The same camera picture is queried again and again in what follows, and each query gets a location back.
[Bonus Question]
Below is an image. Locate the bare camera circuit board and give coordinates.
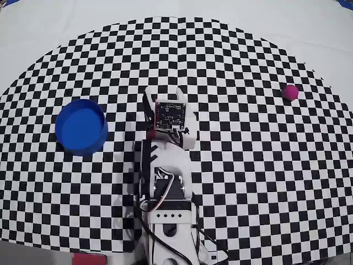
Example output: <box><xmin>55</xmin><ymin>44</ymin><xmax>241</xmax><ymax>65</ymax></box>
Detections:
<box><xmin>153</xmin><ymin>99</ymin><xmax>188</xmax><ymax>131</ymax></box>

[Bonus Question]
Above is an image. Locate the blue round box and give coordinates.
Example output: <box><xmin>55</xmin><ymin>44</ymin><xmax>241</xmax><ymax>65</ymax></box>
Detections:
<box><xmin>55</xmin><ymin>98</ymin><xmax>109</xmax><ymax>157</ymax></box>

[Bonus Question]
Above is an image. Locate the checkered print white sheet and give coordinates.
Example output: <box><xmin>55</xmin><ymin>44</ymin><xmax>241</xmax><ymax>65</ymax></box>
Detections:
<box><xmin>0</xmin><ymin>0</ymin><xmax>353</xmax><ymax>265</ymax></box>

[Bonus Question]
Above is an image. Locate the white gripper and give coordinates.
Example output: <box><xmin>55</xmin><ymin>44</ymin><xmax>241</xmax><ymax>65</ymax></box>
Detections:
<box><xmin>142</xmin><ymin>86</ymin><xmax>199</xmax><ymax>152</ymax></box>

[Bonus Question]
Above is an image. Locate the red flat box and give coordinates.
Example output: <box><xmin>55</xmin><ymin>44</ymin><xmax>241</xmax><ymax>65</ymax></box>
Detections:
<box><xmin>72</xmin><ymin>252</ymin><xmax>108</xmax><ymax>265</ymax></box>

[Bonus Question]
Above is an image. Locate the pink faceted ball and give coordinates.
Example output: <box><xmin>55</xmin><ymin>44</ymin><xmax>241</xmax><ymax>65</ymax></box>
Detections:
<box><xmin>281</xmin><ymin>84</ymin><xmax>300</xmax><ymax>100</ymax></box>

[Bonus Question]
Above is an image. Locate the black cable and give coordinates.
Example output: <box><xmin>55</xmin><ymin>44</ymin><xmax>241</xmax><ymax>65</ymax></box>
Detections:
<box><xmin>133</xmin><ymin>193</ymin><xmax>229</xmax><ymax>265</ymax></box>

